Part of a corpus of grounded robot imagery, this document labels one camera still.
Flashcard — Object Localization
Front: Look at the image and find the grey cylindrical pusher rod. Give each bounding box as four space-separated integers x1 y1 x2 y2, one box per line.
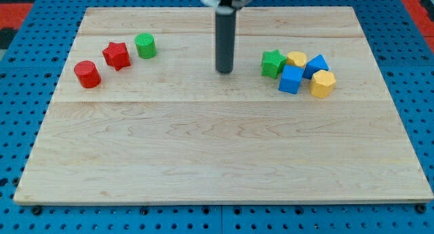
215 7 237 74

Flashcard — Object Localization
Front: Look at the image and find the green cylinder block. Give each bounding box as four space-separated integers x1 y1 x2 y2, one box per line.
134 33 157 59

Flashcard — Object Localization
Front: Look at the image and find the yellow heart block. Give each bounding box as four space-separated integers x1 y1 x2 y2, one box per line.
286 51 307 68

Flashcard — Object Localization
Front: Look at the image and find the green star block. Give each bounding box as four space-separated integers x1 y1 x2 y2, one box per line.
261 50 287 79

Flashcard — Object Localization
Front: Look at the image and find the wooden board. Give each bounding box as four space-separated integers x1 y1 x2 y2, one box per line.
14 7 433 206

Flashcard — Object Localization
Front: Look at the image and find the blue cube block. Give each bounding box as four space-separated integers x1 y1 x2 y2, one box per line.
278 65 304 94

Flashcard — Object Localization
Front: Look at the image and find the blue triangle block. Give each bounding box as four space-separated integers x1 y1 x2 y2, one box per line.
302 54 329 79

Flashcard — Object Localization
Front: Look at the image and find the red star block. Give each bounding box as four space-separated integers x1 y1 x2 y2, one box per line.
102 42 131 71

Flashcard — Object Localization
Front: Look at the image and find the yellow hexagon block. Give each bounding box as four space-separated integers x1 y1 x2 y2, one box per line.
309 70 336 98

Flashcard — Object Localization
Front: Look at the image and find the red cylinder block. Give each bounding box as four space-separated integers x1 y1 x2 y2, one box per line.
74 60 102 88

